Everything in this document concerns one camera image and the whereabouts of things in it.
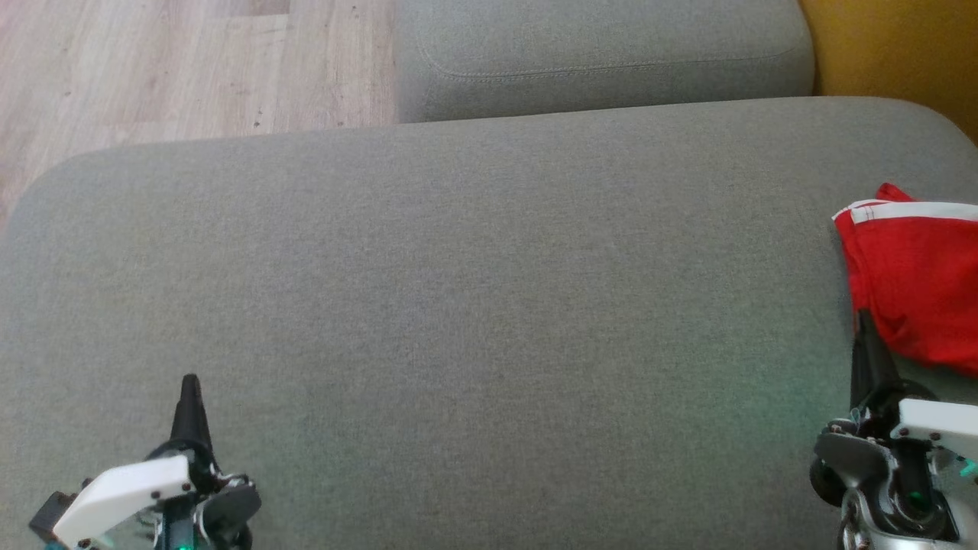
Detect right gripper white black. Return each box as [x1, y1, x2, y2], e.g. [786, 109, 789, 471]
[810, 309, 978, 539]

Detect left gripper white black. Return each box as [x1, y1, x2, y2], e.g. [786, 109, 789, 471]
[47, 374, 263, 550]

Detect large grey sofa seat cushion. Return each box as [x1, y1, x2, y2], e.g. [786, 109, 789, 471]
[0, 95, 978, 550]

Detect red shorts with white stripes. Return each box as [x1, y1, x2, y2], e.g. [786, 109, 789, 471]
[831, 182, 978, 379]

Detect yellow sofa backrest cushion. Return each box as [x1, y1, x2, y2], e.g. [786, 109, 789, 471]
[798, 0, 978, 146]

